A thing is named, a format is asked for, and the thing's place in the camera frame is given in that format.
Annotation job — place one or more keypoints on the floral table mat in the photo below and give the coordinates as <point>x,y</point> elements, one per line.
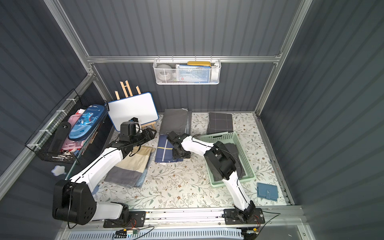
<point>186,184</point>

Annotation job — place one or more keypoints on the pink item in wire basket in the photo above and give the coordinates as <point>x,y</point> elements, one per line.
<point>69,145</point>

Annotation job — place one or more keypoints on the blue packet in mesh basket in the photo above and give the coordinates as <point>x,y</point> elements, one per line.
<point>193,74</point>

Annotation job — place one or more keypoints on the white flower-shaped hook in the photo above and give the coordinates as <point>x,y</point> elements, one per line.
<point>58,170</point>

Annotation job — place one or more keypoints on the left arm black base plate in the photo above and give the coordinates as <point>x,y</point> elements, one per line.
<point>136,219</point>

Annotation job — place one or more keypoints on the black object in wire basket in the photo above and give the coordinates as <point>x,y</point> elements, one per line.
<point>60,136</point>

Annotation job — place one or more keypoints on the dark grey checked pillowcase front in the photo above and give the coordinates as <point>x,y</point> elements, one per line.
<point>232,148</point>

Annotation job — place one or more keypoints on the plain grey folded pillowcase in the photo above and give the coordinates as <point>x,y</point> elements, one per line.
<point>176,120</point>

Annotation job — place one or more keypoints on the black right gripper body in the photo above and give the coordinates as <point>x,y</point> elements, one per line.
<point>179,148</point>

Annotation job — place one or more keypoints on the white tape roll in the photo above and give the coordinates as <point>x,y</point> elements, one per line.
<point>163,73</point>

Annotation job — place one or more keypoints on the beige and grey pillowcase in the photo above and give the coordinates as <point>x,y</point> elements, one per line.
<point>131,171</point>

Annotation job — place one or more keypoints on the dark grey checked pillowcase back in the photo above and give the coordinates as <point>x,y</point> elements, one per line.
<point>219,123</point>

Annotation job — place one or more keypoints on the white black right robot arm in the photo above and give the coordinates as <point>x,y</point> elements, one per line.
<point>221,163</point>

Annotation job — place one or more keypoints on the small blue cloth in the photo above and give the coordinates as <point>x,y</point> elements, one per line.
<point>268,192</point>

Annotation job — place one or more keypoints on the mint green plastic basket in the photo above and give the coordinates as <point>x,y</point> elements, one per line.
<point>232,137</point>

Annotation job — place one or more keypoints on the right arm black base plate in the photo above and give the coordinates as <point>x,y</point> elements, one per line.
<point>231,217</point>

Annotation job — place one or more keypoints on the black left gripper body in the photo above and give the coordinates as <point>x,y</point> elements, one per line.
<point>148,133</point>

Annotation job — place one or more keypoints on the blue shark pencil case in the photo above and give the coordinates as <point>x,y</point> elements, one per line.
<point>87,122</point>

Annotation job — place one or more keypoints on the dark grey checked pillowcase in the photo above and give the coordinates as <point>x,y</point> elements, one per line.
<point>219,123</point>
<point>232,148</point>

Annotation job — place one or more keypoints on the white mesh hanging basket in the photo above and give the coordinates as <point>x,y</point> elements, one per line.
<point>215,73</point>

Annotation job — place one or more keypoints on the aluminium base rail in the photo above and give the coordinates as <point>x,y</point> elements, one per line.
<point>212,217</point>

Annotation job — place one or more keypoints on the white board on easel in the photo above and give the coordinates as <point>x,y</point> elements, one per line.
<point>141,107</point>

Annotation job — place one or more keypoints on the navy blue striped pillowcase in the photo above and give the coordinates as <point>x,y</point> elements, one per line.
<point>164,153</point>

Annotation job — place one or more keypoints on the yellow item in mesh basket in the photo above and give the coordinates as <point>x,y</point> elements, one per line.
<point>199,63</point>

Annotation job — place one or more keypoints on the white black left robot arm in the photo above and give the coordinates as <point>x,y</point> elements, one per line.
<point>73,201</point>

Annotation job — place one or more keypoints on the black wire wall basket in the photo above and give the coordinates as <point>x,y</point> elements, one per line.
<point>40,143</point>

